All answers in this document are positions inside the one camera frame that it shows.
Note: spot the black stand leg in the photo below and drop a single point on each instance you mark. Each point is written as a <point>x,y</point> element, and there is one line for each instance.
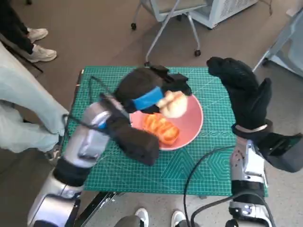
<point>38,67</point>

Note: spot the person in black trousers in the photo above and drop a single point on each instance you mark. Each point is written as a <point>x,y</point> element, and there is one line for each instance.
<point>11,23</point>

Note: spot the pale cardboard sheet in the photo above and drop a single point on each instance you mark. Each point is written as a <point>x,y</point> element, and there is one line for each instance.
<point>292,11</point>

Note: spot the person in pale trousers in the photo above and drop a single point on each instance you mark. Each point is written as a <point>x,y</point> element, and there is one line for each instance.
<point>23,94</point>

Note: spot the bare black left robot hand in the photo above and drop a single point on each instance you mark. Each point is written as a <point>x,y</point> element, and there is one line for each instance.
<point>139,85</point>

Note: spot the grey rolling chair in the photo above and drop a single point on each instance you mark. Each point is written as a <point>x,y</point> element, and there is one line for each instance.
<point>187,3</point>

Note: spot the white perforated cabinet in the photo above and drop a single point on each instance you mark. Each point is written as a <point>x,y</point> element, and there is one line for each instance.
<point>227,9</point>

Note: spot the white shoe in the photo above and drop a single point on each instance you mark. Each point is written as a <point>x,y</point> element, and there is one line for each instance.
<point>177,217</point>
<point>142,216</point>

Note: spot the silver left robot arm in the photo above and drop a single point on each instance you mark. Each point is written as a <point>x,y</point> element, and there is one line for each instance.
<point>87,137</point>

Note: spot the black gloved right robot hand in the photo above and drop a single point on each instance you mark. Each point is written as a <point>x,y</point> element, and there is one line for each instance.
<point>248,101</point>

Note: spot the long striped toy bread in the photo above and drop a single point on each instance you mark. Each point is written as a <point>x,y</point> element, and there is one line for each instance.
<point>163,130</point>

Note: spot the dark grey knee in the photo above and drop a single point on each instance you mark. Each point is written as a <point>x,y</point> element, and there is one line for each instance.
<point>127,222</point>
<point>187,224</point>

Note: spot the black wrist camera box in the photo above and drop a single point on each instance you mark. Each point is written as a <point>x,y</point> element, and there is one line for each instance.
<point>139,144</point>
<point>284,151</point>

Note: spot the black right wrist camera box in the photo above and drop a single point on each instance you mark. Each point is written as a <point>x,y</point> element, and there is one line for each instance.
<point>284,151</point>

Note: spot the round scored toy bread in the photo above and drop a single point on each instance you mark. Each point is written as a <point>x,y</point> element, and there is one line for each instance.
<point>175,106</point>

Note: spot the pink bowl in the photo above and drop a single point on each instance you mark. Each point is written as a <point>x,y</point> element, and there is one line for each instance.
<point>191,123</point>

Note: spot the green cutting mat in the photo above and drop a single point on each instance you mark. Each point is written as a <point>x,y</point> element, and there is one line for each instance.
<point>146,175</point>

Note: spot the black metal slide rail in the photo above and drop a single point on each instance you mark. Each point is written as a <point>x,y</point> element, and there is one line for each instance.
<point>99,203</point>

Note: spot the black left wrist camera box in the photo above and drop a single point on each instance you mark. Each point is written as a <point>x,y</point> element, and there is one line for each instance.
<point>139,144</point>

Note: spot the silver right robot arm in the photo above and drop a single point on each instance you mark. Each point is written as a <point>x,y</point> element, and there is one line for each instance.
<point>247,186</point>

